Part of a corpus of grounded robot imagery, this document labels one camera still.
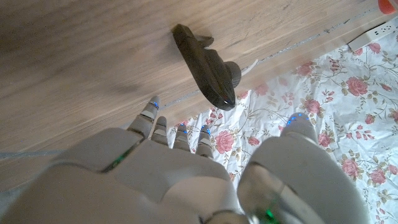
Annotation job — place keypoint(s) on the white power strip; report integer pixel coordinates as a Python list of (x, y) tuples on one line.
[(373, 35)]

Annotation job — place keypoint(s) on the floral backdrop cloth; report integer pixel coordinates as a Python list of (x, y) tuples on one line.
[(311, 124)]

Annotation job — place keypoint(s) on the black trigger sprayer head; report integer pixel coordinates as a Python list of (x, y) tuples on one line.
[(211, 71)]

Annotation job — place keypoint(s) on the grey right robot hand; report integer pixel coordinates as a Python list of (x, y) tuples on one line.
[(161, 180)]

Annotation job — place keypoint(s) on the orange toy ball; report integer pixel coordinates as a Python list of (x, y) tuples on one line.
[(388, 6)]

